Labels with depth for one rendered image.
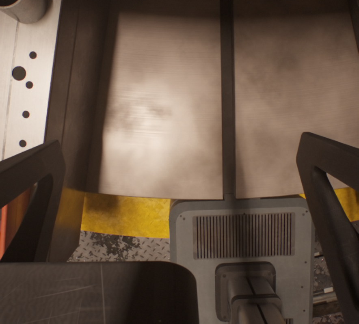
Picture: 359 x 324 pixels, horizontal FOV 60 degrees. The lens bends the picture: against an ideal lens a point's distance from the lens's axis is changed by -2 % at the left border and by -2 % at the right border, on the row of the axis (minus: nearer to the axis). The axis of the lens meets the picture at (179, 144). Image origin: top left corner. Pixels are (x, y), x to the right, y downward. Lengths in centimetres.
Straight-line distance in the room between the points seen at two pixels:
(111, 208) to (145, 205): 15
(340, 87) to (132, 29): 69
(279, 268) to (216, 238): 26
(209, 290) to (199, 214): 28
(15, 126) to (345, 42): 99
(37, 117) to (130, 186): 46
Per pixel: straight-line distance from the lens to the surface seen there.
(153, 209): 139
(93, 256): 150
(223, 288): 119
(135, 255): 147
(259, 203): 116
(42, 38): 71
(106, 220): 143
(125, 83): 104
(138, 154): 103
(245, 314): 102
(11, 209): 63
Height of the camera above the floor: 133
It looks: 85 degrees down
